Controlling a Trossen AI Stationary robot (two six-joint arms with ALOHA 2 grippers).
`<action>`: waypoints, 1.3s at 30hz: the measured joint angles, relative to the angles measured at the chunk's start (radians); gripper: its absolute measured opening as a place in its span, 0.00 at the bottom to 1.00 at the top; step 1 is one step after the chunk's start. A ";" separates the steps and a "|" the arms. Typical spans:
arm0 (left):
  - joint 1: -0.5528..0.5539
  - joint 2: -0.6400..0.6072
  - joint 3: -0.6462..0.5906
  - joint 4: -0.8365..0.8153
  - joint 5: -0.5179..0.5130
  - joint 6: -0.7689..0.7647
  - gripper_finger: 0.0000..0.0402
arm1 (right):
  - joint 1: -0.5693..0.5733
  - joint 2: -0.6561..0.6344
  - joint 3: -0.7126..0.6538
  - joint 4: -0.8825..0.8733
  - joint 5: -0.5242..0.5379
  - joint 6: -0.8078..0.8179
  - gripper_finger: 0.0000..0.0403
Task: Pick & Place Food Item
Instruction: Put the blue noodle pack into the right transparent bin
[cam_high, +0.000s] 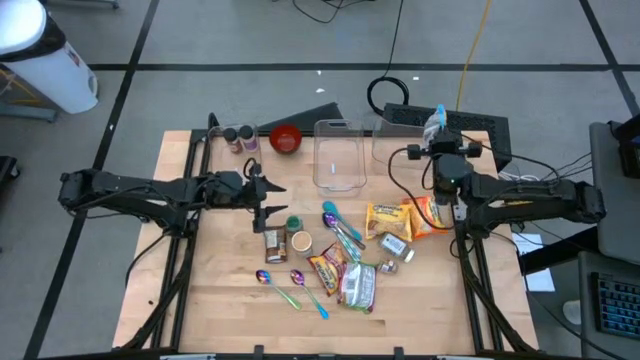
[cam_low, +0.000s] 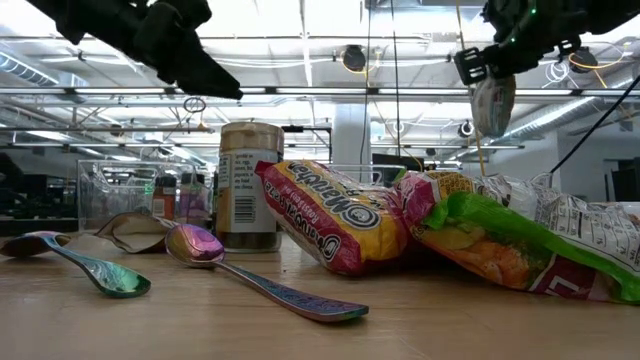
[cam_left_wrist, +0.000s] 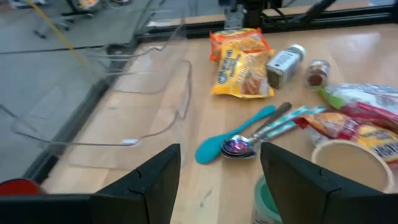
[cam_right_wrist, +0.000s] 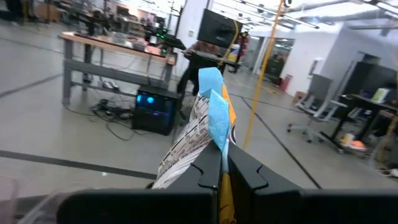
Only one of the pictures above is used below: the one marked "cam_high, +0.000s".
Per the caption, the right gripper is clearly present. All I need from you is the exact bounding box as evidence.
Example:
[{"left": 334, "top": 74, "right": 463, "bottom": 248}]
[{"left": 406, "top": 130, "right": 485, "bottom": 161}]

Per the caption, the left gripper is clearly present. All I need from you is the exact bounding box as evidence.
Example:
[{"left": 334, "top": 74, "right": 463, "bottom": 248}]
[{"left": 208, "top": 169, "right": 290, "bottom": 235}]

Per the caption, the beige lid jar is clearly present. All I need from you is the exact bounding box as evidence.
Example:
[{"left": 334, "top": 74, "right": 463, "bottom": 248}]
[{"left": 291, "top": 230, "right": 315, "bottom": 258}]

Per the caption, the purple label spice jar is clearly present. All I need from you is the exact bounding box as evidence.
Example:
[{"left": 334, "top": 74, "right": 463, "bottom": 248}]
[{"left": 238, "top": 124, "right": 260, "bottom": 153}]

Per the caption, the orange label spice jar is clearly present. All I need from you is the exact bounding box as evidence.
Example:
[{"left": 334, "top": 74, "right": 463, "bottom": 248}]
[{"left": 222, "top": 127, "right": 243, "bottom": 155}]

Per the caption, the teal silicone spoon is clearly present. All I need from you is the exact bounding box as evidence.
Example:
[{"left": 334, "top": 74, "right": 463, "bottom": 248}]
[{"left": 321, "top": 200, "right": 363, "bottom": 242}]

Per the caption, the iridescent spoon diamond-pattern handle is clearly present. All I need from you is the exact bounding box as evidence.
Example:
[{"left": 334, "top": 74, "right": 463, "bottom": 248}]
[{"left": 322, "top": 211, "right": 364, "bottom": 263}]

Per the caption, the orange ramen noodle packet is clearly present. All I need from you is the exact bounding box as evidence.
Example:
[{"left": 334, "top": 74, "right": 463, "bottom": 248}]
[{"left": 402, "top": 194, "right": 450, "bottom": 240}]

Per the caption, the yellow ramen noodle packet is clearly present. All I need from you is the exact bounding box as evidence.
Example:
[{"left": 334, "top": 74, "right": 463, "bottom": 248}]
[{"left": 364, "top": 201, "right": 414, "bottom": 243}]

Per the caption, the roast beef ramen packet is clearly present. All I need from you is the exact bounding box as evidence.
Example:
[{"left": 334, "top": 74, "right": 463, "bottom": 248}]
[{"left": 306, "top": 243, "right": 351, "bottom": 298}]

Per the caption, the herb jar white lid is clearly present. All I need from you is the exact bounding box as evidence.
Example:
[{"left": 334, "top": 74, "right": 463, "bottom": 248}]
[{"left": 377, "top": 232, "right": 416, "bottom": 265}]

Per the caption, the white green ramen packet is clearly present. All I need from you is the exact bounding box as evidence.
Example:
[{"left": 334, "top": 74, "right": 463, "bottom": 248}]
[{"left": 337, "top": 260, "right": 378, "bottom": 315}]

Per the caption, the brown food pouch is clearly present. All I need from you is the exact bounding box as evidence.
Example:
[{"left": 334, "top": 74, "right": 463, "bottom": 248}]
[{"left": 263, "top": 224, "right": 290, "bottom": 265}]

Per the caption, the clear plastic bin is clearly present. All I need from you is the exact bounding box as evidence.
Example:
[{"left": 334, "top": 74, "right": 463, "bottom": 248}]
[
  {"left": 207, "top": 122, "right": 265, "bottom": 201},
  {"left": 312, "top": 118, "right": 369, "bottom": 197},
  {"left": 371, "top": 118, "right": 454, "bottom": 177}
]

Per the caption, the black perforated case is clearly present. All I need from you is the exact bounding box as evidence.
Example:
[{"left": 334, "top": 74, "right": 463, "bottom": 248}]
[{"left": 382, "top": 102, "right": 514, "bottom": 174}]

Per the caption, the red bowl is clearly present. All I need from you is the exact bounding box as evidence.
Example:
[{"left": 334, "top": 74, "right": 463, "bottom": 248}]
[{"left": 268, "top": 123, "right": 304, "bottom": 155}]

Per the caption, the black wedge panel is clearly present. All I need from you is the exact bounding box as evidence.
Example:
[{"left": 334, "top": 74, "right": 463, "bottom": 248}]
[{"left": 257, "top": 101, "right": 345, "bottom": 135}]

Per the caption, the black desk crossbar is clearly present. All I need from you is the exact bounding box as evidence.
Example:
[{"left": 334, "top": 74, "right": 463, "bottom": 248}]
[{"left": 517, "top": 225, "right": 600, "bottom": 277}]

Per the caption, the white paper sheet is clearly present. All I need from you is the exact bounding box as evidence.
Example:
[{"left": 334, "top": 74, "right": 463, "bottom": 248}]
[{"left": 510, "top": 232, "right": 557, "bottom": 294}]

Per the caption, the grey desk top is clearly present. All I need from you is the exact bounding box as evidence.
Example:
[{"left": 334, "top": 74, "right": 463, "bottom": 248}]
[{"left": 588, "top": 121, "right": 640, "bottom": 266}]

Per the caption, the black desktop device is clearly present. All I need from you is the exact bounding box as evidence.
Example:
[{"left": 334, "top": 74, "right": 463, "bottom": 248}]
[{"left": 607, "top": 113, "right": 640, "bottom": 180}]

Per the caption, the white computer mouse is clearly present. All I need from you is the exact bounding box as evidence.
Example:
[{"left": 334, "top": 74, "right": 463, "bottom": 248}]
[{"left": 561, "top": 298, "right": 584, "bottom": 327}]

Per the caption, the grey keyboard desk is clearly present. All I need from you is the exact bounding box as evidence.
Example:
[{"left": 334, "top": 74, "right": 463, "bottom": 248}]
[{"left": 578, "top": 249, "right": 640, "bottom": 360}]

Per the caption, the backlit black keyboard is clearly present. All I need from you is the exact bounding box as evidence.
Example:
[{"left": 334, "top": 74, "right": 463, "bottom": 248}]
[{"left": 591, "top": 272, "right": 640, "bottom": 341}]

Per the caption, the white trash bin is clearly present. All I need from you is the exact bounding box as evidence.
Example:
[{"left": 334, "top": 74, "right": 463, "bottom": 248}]
[{"left": 0, "top": 0, "right": 100, "bottom": 115}]

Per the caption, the grey metal stand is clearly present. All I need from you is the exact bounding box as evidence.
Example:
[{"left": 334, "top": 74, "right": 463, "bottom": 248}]
[{"left": 0, "top": 63, "right": 58, "bottom": 124}]

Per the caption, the black floor stand foot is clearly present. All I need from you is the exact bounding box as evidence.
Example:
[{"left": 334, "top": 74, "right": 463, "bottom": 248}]
[{"left": 0, "top": 155, "right": 21, "bottom": 184}]

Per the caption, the black bin liner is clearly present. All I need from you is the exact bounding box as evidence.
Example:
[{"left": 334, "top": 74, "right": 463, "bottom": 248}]
[{"left": 0, "top": 14, "right": 68, "bottom": 64}]

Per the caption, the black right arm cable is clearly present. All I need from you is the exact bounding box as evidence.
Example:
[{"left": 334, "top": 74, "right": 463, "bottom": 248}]
[{"left": 387, "top": 146, "right": 459, "bottom": 232}]

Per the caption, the white cable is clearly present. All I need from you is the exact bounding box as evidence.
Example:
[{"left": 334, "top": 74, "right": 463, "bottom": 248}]
[{"left": 497, "top": 169, "right": 532, "bottom": 184}]

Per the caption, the iridescent spoon green handle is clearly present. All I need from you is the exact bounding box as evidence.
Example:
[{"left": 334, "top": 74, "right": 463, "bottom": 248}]
[{"left": 255, "top": 269, "right": 303, "bottom": 312}]

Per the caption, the iridescent spoon blue handle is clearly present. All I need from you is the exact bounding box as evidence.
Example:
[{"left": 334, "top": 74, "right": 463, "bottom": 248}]
[{"left": 289, "top": 269, "right": 331, "bottom": 321}]

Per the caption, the black coiled floor cable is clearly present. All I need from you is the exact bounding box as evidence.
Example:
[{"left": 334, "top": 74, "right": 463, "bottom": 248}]
[{"left": 366, "top": 0, "right": 411, "bottom": 117}]

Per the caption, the yellow cable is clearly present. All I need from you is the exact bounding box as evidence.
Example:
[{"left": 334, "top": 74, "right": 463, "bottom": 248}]
[{"left": 454, "top": 0, "right": 495, "bottom": 112}]

